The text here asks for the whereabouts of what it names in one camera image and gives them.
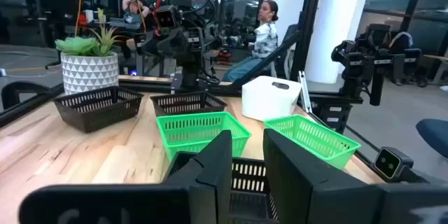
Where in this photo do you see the silver aluminium bar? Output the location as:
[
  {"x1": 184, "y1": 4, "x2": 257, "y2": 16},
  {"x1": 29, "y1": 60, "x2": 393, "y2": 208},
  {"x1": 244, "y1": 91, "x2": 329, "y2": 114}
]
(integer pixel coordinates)
[{"x1": 297, "y1": 71, "x2": 313, "y2": 113}]

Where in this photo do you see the blue chair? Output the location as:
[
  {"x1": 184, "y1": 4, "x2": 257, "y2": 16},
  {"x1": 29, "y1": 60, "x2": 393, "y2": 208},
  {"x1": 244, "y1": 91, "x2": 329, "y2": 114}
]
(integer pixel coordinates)
[{"x1": 415, "y1": 118, "x2": 448, "y2": 159}]

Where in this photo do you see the black plastic mesh basket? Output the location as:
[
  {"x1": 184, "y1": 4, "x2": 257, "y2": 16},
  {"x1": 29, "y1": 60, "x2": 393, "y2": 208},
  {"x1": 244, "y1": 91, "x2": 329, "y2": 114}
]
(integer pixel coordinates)
[
  {"x1": 52, "y1": 85, "x2": 145, "y2": 134},
  {"x1": 163, "y1": 151, "x2": 280, "y2": 224},
  {"x1": 150, "y1": 90, "x2": 228, "y2": 117}
]

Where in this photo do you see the stack of white trays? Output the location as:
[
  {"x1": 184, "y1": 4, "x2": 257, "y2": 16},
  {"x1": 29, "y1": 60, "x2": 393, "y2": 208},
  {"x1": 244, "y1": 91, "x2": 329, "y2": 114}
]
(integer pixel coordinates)
[{"x1": 241, "y1": 75, "x2": 302, "y2": 123}]

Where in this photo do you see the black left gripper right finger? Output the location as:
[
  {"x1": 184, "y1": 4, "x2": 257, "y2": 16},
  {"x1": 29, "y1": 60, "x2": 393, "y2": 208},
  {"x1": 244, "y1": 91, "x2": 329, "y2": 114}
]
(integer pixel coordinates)
[{"x1": 262, "y1": 127, "x2": 384, "y2": 224}]

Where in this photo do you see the white triangle-pattern plant pot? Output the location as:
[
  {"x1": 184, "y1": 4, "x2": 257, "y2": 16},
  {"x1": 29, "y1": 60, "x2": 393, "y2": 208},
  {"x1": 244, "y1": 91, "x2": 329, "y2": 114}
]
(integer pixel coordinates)
[{"x1": 60, "y1": 51, "x2": 120, "y2": 96}]

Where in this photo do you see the yellow hanging cord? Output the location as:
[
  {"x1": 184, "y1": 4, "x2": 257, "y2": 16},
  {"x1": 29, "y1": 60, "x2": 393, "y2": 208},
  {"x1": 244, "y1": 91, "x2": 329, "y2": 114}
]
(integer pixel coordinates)
[{"x1": 74, "y1": 0, "x2": 85, "y2": 39}]

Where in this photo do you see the small black depth camera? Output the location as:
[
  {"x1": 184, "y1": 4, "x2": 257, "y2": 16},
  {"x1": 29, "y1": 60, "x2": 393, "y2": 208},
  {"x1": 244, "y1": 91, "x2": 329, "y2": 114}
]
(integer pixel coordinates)
[{"x1": 372, "y1": 146, "x2": 414, "y2": 183}]

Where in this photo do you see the distant person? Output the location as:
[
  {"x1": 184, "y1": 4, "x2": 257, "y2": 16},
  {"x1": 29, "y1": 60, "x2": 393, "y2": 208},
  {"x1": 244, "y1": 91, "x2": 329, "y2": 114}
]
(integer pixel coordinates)
[{"x1": 121, "y1": 0, "x2": 151, "y2": 25}]

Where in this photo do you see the white building column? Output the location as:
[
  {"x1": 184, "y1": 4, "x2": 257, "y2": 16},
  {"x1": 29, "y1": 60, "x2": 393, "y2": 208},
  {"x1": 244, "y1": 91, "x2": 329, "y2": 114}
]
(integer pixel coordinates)
[{"x1": 304, "y1": 0, "x2": 374, "y2": 85}]

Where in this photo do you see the black arched bracket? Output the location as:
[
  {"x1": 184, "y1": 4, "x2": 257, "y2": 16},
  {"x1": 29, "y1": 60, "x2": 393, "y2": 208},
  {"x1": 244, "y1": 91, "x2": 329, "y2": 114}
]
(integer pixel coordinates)
[{"x1": 1, "y1": 80, "x2": 52, "y2": 110}]

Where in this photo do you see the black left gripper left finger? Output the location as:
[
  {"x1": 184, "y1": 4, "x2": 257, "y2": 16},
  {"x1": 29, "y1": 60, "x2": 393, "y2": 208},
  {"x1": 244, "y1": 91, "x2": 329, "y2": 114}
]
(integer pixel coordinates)
[{"x1": 162, "y1": 129, "x2": 235, "y2": 224}]

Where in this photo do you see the black control box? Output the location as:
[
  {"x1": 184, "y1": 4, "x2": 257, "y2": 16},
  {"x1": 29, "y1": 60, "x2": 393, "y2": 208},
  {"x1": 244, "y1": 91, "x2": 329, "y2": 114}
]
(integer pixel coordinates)
[{"x1": 311, "y1": 103, "x2": 353, "y2": 134}]

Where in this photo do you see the green plastic mesh basket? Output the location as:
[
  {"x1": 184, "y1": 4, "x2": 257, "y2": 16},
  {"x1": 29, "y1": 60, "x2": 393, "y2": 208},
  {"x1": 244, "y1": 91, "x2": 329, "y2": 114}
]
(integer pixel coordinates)
[
  {"x1": 263, "y1": 113, "x2": 363, "y2": 172},
  {"x1": 155, "y1": 111, "x2": 253, "y2": 164}
]

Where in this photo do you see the black vertical frame post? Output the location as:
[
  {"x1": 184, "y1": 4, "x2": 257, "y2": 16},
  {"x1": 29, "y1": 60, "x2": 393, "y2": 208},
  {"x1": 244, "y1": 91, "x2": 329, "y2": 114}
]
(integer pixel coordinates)
[{"x1": 289, "y1": 0, "x2": 326, "y2": 81}]

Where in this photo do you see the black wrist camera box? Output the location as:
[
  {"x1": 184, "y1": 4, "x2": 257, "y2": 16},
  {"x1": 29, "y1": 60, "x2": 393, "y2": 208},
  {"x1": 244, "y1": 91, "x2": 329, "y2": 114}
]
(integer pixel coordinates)
[{"x1": 155, "y1": 5, "x2": 183, "y2": 29}]

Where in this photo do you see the seated person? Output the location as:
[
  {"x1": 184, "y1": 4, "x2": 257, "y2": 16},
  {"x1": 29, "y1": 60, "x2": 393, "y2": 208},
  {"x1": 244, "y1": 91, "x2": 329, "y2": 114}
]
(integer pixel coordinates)
[{"x1": 222, "y1": 0, "x2": 281, "y2": 83}]

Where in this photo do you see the green succulent plant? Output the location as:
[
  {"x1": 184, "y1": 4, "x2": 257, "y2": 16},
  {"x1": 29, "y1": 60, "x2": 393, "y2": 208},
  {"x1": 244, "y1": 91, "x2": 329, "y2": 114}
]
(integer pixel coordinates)
[{"x1": 55, "y1": 8, "x2": 123, "y2": 57}]

